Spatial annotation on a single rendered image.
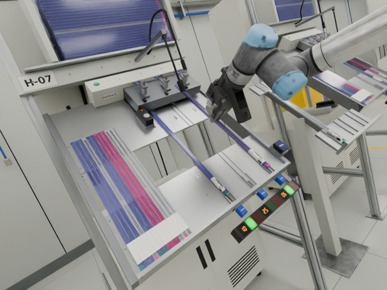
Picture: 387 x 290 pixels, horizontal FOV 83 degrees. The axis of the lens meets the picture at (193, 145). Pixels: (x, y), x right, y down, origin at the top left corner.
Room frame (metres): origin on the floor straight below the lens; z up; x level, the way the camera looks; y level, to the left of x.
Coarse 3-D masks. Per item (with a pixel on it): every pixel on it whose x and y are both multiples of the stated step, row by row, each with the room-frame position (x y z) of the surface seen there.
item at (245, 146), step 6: (174, 84) 0.96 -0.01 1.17; (186, 96) 0.91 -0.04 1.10; (192, 102) 0.89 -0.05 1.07; (198, 102) 0.88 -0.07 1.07; (204, 108) 0.85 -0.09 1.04; (216, 120) 0.80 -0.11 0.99; (222, 126) 0.78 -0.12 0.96; (228, 132) 0.76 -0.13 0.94; (234, 138) 0.74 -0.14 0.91; (240, 144) 0.73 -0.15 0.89; (246, 144) 0.72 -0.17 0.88; (246, 150) 0.71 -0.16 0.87; (264, 162) 0.66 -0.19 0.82
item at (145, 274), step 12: (264, 180) 0.74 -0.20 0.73; (252, 192) 0.70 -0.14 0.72; (240, 204) 0.70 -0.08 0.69; (216, 216) 0.61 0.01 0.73; (204, 228) 0.58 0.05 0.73; (192, 240) 0.58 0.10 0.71; (168, 252) 0.53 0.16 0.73; (180, 252) 0.58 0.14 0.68; (156, 264) 0.50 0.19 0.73; (144, 276) 0.49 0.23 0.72
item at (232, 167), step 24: (192, 168) 0.78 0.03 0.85; (216, 168) 0.78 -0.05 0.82; (240, 168) 0.80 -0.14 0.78; (264, 168) 0.80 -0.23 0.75; (168, 192) 0.69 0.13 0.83; (192, 192) 0.70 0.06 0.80; (216, 192) 0.70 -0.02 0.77; (240, 192) 0.71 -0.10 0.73; (192, 216) 0.63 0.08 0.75; (120, 240) 0.56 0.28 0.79
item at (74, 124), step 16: (64, 112) 0.94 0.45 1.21; (80, 112) 0.95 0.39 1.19; (96, 112) 0.96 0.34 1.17; (112, 112) 0.97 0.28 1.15; (128, 112) 0.98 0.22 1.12; (160, 112) 1.00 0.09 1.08; (176, 112) 1.01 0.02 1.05; (192, 112) 1.03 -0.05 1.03; (64, 128) 0.87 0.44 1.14; (80, 128) 0.88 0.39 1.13; (96, 128) 0.89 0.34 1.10; (128, 128) 0.90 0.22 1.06; (144, 128) 0.91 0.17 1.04; (160, 128) 0.92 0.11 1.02; (176, 128) 0.93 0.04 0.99; (128, 144) 0.84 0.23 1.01; (144, 144) 0.84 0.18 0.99
